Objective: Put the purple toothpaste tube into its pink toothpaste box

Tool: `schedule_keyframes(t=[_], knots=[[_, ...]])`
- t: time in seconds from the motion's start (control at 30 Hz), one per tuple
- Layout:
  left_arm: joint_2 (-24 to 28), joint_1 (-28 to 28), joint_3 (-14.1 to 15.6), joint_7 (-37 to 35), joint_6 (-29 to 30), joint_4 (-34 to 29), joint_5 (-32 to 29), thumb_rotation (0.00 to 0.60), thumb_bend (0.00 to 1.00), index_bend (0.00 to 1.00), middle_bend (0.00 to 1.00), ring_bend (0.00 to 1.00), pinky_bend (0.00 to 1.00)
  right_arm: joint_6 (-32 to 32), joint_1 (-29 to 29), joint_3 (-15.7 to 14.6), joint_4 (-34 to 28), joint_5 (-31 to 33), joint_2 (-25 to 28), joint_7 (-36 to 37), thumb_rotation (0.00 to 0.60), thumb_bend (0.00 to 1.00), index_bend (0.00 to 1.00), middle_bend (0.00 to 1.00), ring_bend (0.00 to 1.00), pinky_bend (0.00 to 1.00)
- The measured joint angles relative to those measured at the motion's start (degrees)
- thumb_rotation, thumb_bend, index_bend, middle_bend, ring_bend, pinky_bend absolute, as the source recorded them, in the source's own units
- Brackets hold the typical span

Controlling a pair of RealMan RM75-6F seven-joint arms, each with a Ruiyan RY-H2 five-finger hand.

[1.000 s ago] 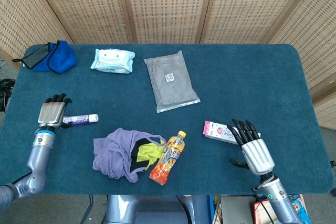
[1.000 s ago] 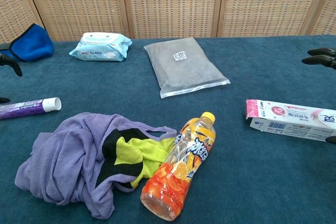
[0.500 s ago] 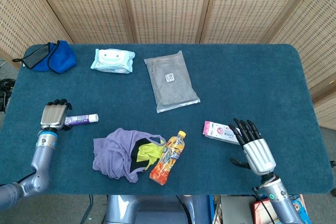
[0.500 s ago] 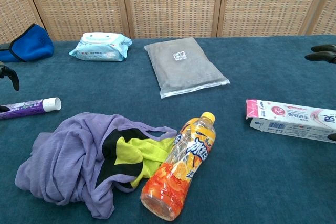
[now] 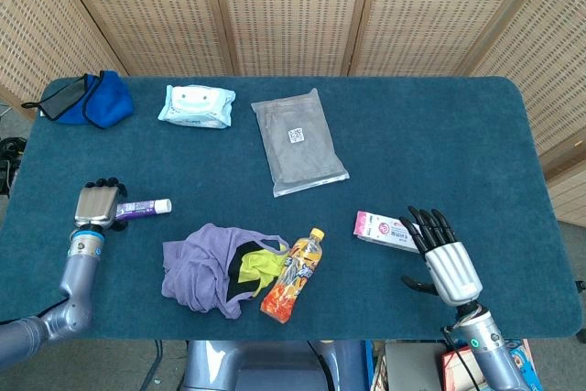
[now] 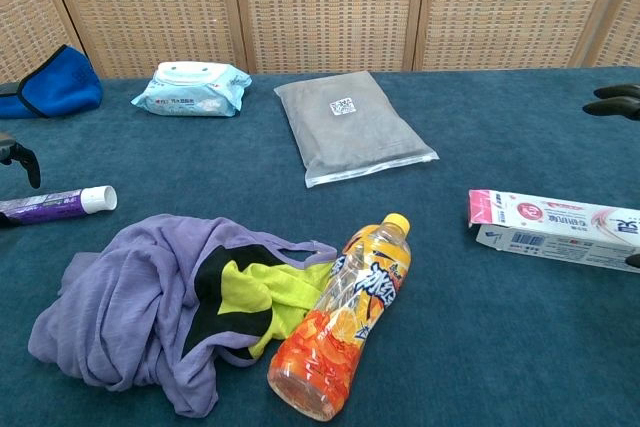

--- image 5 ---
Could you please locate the red book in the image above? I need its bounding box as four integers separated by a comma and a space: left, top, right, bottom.
440, 347, 489, 391

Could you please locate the purple white toothpaste tube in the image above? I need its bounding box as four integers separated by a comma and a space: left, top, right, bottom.
114, 198, 173, 221

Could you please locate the grey-blue robot torso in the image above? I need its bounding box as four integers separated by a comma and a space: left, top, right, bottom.
182, 339, 368, 391

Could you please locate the grey clothing in clear bag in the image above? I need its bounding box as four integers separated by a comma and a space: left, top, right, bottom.
250, 87, 351, 199

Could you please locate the thin black floor cable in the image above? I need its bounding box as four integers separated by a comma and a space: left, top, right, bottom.
140, 340, 165, 391

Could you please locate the orange drink bottle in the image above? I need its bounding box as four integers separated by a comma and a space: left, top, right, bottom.
259, 226, 327, 324

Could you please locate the yellow-green garment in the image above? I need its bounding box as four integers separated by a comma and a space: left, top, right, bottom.
237, 247, 288, 299

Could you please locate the blue cloth with grey mesh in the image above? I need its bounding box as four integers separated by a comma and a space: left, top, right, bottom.
20, 70, 135, 130

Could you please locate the black cable bundle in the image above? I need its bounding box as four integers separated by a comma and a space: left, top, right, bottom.
0, 136, 28, 198

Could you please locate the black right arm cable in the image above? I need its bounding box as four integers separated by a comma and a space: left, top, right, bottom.
440, 322, 487, 391

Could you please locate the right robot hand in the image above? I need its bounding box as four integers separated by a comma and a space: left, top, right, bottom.
398, 206, 484, 308

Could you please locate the wooden bamboo folding screen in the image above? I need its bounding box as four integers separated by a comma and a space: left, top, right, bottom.
0, 0, 586, 227

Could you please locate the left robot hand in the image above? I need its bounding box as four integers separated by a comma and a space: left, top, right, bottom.
72, 177, 132, 233

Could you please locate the teal table mat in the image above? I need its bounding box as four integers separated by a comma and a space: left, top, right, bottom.
0, 75, 583, 342

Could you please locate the lavender purple garment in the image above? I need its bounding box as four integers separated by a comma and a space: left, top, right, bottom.
160, 223, 290, 320

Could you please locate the light blue wet wipes pack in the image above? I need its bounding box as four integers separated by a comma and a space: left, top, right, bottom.
157, 83, 237, 130

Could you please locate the pink white toothpaste box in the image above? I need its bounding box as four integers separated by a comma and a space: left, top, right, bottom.
353, 210, 422, 254

